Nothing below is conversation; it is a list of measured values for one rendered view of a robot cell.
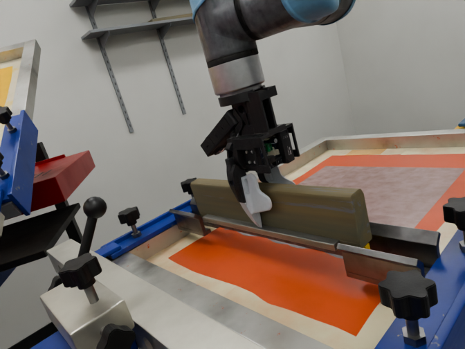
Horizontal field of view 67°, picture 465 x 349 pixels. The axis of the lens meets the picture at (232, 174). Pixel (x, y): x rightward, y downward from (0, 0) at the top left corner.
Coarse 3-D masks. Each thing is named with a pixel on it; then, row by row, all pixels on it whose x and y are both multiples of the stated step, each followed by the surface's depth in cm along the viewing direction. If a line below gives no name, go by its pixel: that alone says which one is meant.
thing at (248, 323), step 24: (312, 144) 111; (336, 144) 110; (360, 144) 104; (384, 144) 98; (408, 144) 93; (432, 144) 89; (456, 144) 85; (288, 168) 100; (168, 240) 75; (120, 264) 65; (144, 264) 62; (168, 288) 52; (192, 288) 51; (216, 312) 44; (240, 312) 43; (264, 336) 38; (288, 336) 37
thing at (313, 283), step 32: (416, 160) 84; (448, 160) 79; (384, 192) 72; (416, 192) 68; (448, 192) 65; (416, 224) 57; (288, 256) 58; (320, 256) 56; (256, 288) 52; (288, 288) 50; (320, 288) 48; (352, 288) 47; (320, 320) 43; (352, 320) 41
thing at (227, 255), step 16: (336, 160) 101; (352, 160) 97; (368, 160) 93; (384, 160) 90; (304, 176) 95; (320, 176) 91; (336, 176) 88; (352, 176) 85; (368, 176) 82; (208, 240) 73; (224, 240) 71; (240, 240) 69; (256, 240) 67; (176, 256) 70; (192, 256) 68; (208, 256) 66; (224, 256) 64; (240, 256) 63; (256, 256) 61; (272, 256) 60; (208, 272) 61; (224, 272) 59; (240, 272) 58
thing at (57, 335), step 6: (54, 336) 39; (60, 336) 39; (42, 342) 39; (48, 342) 39; (54, 342) 38; (60, 342) 38; (66, 342) 38; (30, 348) 38; (36, 348) 38; (42, 348) 38; (48, 348) 37; (54, 348) 37; (60, 348) 37; (66, 348) 37; (132, 348) 40
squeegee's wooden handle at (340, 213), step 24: (192, 192) 70; (216, 192) 63; (264, 192) 53; (288, 192) 50; (312, 192) 47; (336, 192) 44; (360, 192) 43; (240, 216) 61; (264, 216) 56; (288, 216) 51; (312, 216) 48; (336, 216) 45; (360, 216) 43; (360, 240) 44
